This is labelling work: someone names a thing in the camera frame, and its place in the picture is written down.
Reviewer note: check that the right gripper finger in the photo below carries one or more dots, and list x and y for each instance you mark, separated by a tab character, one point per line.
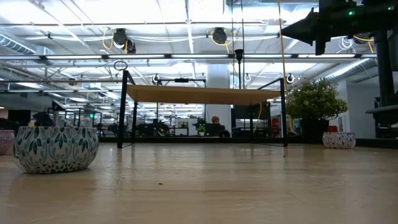
306	21
311	35

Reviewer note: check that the white purple patterned candle jar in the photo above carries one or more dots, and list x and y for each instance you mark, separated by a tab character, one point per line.
339	140

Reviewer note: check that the long ceiling light strip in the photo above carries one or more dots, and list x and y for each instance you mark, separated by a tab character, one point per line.
140	56

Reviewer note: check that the person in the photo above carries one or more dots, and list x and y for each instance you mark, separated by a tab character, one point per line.
216	127

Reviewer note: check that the small red box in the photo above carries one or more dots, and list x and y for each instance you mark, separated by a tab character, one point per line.
332	128

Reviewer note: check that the potted green plant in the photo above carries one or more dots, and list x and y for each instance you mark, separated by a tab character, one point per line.
314	99

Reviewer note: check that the green leaf patterned candle jar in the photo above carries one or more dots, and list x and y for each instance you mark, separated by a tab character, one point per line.
56	149

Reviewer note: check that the wooden shelf black metal legs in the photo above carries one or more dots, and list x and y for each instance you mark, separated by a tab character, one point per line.
202	95

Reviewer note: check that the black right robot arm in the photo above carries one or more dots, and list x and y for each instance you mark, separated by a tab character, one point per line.
385	68

